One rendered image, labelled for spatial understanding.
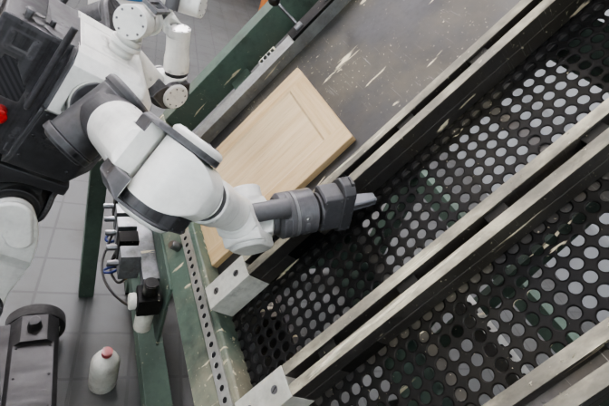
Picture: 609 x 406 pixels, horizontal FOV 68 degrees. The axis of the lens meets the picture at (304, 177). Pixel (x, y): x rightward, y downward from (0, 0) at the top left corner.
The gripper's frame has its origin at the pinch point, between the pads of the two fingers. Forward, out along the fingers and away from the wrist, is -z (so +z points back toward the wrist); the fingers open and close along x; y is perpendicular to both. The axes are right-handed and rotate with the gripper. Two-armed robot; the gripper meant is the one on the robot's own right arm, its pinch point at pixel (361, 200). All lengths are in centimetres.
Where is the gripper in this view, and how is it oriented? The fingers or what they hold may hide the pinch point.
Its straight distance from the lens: 92.4
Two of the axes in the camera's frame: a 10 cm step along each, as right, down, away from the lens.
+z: -9.3, 1.5, -3.4
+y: -3.6, -6.1, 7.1
